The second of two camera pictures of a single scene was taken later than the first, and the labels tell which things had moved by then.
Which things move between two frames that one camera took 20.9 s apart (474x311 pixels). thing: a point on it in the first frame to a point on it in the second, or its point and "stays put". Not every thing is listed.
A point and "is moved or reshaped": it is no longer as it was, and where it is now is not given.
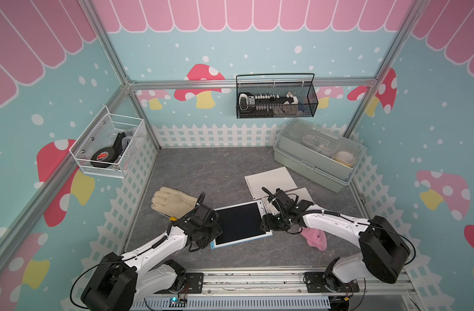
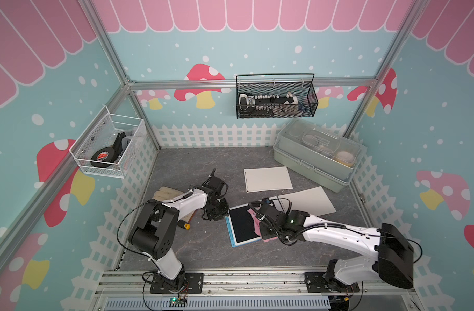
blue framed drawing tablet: [240, 223] is moved or reshaped
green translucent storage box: [327, 157] stays put
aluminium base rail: [273, 290] stays put
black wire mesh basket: [269, 96] stays put
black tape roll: [103, 158] stays put
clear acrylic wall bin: [109, 145] stays put
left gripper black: [215, 230] to [223, 212]
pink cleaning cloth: [315, 238] is moved or reshaped
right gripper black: [266, 223] to [264, 236]
